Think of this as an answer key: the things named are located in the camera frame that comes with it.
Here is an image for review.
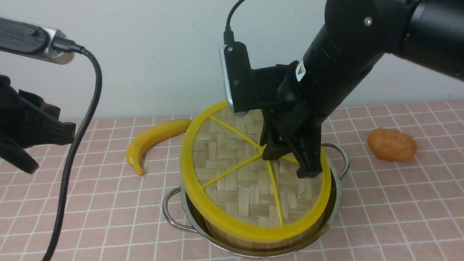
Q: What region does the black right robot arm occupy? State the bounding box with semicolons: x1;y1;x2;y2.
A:
260;0;464;178

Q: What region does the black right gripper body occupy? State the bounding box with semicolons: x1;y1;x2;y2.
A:
254;62;327;149

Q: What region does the woven bamboo steamer lid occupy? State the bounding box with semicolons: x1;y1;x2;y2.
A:
180;101;332;243

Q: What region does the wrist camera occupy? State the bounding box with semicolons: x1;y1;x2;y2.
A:
219;41;253;117
0;17;74;65

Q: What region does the yellow toy banana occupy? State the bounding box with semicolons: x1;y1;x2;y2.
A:
126;119;192;176

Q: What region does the black camera cable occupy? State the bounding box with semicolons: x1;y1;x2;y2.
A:
42;36;103;261

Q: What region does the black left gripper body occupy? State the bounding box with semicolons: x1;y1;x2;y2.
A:
0;75;76;148

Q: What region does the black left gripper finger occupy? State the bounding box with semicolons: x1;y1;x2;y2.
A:
0;133;39;174

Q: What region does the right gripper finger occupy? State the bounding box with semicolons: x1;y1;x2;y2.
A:
288;136;323;179
260;120;290;161

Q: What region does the right camera cable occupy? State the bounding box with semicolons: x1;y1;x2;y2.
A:
223;0;247;45

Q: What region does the stainless steel pot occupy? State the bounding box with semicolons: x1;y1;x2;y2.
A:
162;142;351;258

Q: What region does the bamboo steamer yellow rim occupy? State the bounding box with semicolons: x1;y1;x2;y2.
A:
204;216;323;253

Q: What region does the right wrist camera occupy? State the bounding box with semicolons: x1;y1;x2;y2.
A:
219;41;253;117

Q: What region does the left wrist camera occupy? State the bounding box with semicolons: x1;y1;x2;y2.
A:
0;17;74;65

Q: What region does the orange toy potato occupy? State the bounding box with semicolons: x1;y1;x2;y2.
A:
367;128;418;162

